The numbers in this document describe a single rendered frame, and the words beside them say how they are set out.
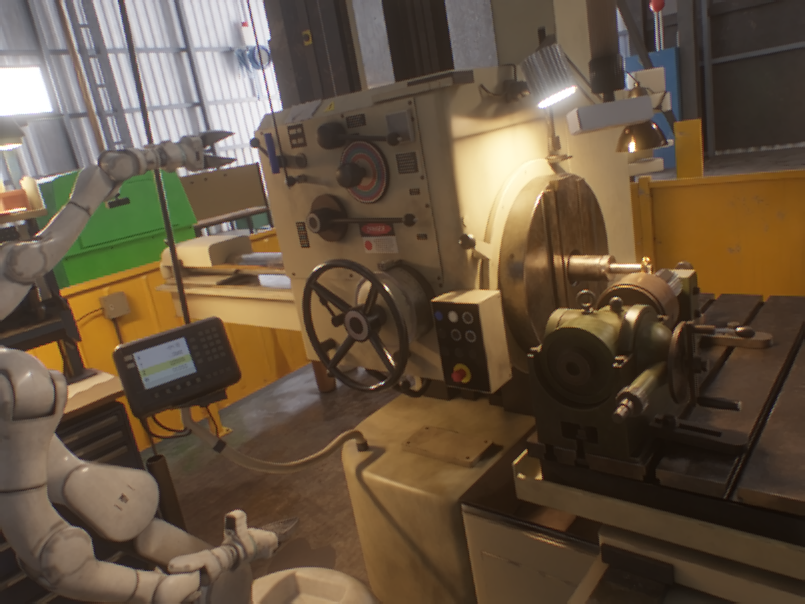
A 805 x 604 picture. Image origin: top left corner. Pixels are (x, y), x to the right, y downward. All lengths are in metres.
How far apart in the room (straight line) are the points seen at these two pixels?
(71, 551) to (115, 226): 4.31
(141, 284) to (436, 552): 2.60
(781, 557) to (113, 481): 1.36
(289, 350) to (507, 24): 3.23
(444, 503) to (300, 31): 1.98
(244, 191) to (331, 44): 7.75
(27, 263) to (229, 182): 8.64
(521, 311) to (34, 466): 1.15
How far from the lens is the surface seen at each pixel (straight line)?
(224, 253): 3.07
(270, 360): 4.72
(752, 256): 3.90
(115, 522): 1.58
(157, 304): 4.21
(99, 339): 4.08
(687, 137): 7.37
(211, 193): 10.07
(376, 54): 2.58
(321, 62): 2.81
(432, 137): 1.61
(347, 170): 1.70
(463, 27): 2.33
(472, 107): 1.69
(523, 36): 2.21
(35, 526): 1.29
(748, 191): 3.82
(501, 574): 2.16
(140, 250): 5.63
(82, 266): 5.44
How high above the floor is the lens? 1.78
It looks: 15 degrees down
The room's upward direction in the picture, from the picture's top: 10 degrees counter-clockwise
